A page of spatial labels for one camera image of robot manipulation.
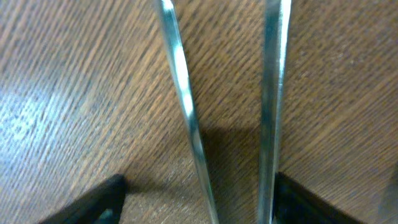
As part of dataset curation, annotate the metal knife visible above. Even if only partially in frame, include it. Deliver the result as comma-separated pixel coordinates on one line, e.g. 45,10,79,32
257,0,292,224
155,0,220,224

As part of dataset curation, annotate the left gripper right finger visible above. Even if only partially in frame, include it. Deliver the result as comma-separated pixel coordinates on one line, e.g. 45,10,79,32
273,172,361,224

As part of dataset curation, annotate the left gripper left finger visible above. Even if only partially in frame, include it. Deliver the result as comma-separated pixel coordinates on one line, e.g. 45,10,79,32
41,174,127,224

